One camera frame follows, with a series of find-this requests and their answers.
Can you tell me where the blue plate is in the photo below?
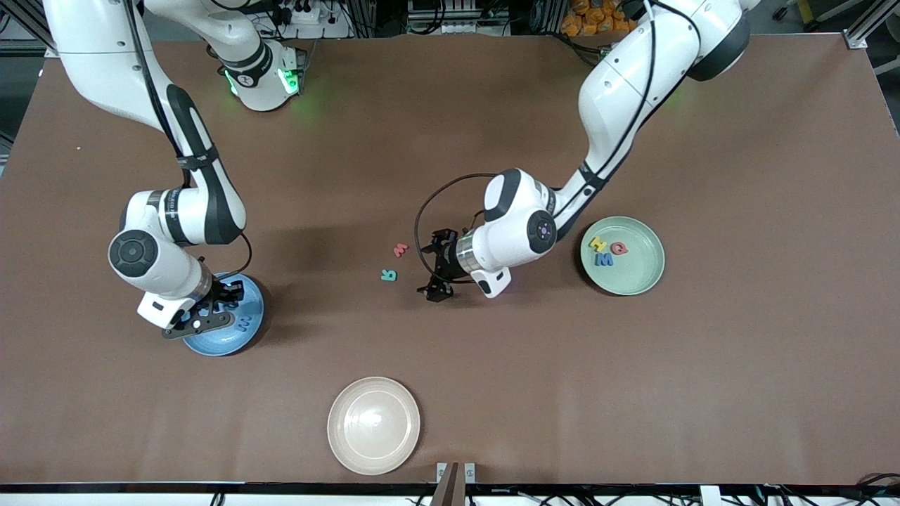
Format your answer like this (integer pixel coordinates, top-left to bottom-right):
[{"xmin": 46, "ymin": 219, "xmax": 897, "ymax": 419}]
[{"xmin": 181, "ymin": 273, "xmax": 265, "ymax": 357}]

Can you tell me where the brown table mat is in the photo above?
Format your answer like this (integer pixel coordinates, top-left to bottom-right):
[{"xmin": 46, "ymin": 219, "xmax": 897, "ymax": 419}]
[{"xmin": 0, "ymin": 34, "xmax": 900, "ymax": 487}]

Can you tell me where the beige plate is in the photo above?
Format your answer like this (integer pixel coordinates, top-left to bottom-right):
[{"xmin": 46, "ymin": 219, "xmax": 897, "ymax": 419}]
[{"xmin": 327, "ymin": 377, "xmax": 421, "ymax": 476}]

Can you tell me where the green plate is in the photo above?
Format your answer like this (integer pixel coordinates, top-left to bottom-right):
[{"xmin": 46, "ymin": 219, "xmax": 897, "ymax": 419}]
[{"xmin": 580, "ymin": 216, "xmax": 666, "ymax": 297}]

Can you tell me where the grey equipment rack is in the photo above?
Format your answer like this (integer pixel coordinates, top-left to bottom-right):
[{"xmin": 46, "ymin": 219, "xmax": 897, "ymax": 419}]
[{"xmin": 406, "ymin": 0, "xmax": 514, "ymax": 36}]

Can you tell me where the white power strip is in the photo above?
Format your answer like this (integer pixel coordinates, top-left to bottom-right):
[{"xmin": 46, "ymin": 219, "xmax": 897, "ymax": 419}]
[{"xmin": 271, "ymin": 0, "xmax": 352, "ymax": 39}]

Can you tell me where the orange fruit pile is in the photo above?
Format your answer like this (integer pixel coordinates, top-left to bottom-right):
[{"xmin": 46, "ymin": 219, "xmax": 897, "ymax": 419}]
[{"xmin": 560, "ymin": 0, "xmax": 644, "ymax": 37}]

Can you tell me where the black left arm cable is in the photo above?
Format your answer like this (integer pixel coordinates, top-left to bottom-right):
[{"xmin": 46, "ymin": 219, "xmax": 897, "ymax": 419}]
[{"xmin": 414, "ymin": 0, "xmax": 704, "ymax": 285}]

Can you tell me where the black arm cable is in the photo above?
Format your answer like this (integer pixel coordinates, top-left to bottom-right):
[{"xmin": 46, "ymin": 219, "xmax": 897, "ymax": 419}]
[
  {"xmin": 414, "ymin": 0, "xmax": 704, "ymax": 285},
  {"xmin": 123, "ymin": 0, "xmax": 254, "ymax": 282}
]

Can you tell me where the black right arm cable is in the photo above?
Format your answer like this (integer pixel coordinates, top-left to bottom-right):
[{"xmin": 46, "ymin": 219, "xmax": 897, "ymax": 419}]
[{"xmin": 123, "ymin": 0, "xmax": 254, "ymax": 282}]

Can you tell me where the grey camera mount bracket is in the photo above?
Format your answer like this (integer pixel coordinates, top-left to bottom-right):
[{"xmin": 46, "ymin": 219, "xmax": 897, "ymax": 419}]
[{"xmin": 430, "ymin": 462, "xmax": 476, "ymax": 506}]

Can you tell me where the aluminium frame post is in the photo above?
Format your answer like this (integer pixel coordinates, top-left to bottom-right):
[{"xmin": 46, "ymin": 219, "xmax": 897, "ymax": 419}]
[
  {"xmin": 846, "ymin": 0, "xmax": 900, "ymax": 50},
  {"xmin": 0, "ymin": 0, "xmax": 57, "ymax": 58}
]

